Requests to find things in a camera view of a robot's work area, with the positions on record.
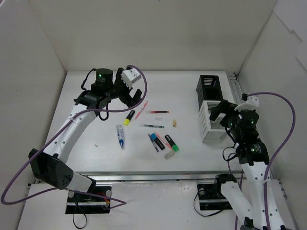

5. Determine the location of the red ink pen refill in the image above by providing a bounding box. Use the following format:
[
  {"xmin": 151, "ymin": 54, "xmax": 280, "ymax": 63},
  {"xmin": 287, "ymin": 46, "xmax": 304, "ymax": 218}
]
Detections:
[{"xmin": 145, "ymin": 111, "xmax": 170, "ymax": 114}]

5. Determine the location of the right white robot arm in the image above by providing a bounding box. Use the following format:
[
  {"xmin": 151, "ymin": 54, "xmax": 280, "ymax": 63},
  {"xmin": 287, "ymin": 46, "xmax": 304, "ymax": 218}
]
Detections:
[{"xmin": 210, "ymin": 99, "xmax": 286, "ymax": 230}]

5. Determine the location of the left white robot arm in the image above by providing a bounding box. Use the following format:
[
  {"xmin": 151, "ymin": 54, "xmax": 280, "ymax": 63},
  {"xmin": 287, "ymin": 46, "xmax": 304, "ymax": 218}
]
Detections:
[{"xmin": 29, "ymin": 66, "xmax": 145, "ymax": 201}]

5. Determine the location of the grey white eraser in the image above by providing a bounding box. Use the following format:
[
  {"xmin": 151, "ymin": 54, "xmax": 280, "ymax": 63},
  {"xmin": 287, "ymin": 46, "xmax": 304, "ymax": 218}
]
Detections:
[{"xmin": 164, "ymin": 150, "xmax": 175, "ymax": 159}]

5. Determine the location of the yellow highlighter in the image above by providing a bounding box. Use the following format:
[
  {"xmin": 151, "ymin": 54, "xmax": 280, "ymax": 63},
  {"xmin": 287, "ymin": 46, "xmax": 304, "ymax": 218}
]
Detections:
[{"xmin": 123, "ymin": 110, "xmax": 135, "ymax": 126}]

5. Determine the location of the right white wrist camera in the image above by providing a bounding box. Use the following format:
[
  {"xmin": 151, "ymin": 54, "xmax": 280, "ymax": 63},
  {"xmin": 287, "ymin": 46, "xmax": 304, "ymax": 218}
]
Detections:
[{"xmin": 235, "ymin": 93, "xmax": 260, "ymax": 112}]

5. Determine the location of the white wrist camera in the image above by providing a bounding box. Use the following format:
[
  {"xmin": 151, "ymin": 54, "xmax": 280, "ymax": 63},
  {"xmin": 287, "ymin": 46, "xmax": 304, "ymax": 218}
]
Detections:
[
  {"xmin": 121, "ymin": 68, "xmax": 141, "ymax": 89},
  {"xmin": 235, "ymin": 93, "xmax": 260, "ymax": 112}
]

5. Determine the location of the green ink pen refill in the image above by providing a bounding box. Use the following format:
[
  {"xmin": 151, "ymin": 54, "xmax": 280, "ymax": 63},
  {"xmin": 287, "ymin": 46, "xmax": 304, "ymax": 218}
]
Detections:
[{"xmin": 139, "ymin": 124, "xmax": 165, "ymax": 128}]

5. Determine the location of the aluminium rail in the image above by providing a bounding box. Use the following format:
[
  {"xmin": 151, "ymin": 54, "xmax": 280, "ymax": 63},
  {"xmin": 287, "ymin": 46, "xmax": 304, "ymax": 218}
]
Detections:
[
  {"xmin": 79, "ymin": 171, "xmax": 230, "ymax": 184},
  {"xmin": 226, "ymin": 71, "xmax": 244, "ymax": 104}
]

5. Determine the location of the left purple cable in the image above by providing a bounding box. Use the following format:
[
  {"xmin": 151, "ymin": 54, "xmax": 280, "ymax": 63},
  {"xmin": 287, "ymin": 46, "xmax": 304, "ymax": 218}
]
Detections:
[{"xmin": 0, "ymin": 64, "xmax": 148, "ymax": 207}]

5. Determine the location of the aluminium front rail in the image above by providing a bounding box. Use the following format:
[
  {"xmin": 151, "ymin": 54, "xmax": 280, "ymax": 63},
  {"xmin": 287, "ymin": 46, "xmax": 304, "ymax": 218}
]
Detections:
[{"xmin": 79, "ymin": 171, "xmax": 230, "ymax": 184}]

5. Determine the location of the pink thin highlighter pen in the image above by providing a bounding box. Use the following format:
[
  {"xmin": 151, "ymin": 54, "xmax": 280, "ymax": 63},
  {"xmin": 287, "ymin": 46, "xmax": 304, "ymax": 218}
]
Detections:
[{"xmin": 135, "ymin": 100, "xmax": 149, "ymax": 120}]

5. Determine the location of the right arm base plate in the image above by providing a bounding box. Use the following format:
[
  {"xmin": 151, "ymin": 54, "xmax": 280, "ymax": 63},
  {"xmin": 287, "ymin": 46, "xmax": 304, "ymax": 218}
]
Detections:
[{"xmin": 196, "ymin": 184, "xmax": 232, "ymax": 211}]

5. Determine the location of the white slotted pen holder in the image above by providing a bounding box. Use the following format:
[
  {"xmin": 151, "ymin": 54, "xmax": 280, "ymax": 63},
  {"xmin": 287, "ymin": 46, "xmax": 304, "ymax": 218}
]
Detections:
[{"xmin": 199, "ymin": 101, "xmax": 226, "ymax": 144}]

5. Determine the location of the aluminium right rail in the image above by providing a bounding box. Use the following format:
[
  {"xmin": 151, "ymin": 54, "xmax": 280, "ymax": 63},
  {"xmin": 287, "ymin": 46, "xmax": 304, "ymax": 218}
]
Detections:
[{"xmin": 226, "ymin": 71, "xmax": 244, "ymax": 104}]

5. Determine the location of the purple pen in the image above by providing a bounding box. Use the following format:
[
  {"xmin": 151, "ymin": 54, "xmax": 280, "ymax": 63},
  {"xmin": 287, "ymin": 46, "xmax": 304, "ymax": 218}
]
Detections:
[{"xmin": 148, "ymin": 134, "xmax": 159, "ymax": 152}]

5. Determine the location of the black slotted pen holder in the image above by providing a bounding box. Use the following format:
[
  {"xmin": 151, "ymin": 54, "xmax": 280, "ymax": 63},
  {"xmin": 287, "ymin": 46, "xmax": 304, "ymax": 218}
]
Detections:
[{"xmin": 196, "ymin": 75, "xmax": 223, "ymax": 109}]

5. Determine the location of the green highlighter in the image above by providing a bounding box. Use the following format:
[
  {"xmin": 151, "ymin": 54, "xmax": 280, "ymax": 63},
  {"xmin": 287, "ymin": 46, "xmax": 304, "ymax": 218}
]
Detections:
[{"xmin": 165, "ymin": 135, "xmax": 179, "ymax": 152}]

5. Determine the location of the blue highlighter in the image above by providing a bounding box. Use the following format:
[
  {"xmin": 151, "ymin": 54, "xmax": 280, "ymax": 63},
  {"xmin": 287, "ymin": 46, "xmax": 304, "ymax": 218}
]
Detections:
[{"xmin": 150, "ymin": 133, "xmax": 165, "ymax": 150}]

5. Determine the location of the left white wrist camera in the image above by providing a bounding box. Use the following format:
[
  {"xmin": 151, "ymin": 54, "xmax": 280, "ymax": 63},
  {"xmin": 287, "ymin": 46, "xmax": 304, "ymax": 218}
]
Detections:
[{"xmin": 121, "ymin": 68, "xmax": 141, "ymax": 89}]

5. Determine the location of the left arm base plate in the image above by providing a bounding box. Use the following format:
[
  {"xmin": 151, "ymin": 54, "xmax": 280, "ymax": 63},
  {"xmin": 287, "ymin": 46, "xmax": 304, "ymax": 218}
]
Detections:
[{"xmin": 65, "ymin": 191, "xmax": 111, "ymax": 214}]

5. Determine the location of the orange thin pen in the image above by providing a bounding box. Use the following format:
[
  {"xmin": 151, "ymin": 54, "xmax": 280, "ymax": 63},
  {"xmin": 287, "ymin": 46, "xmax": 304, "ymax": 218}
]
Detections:
[{"xmin": 156, "ymin": 133, "xmax": 172, "ymax": 149}]

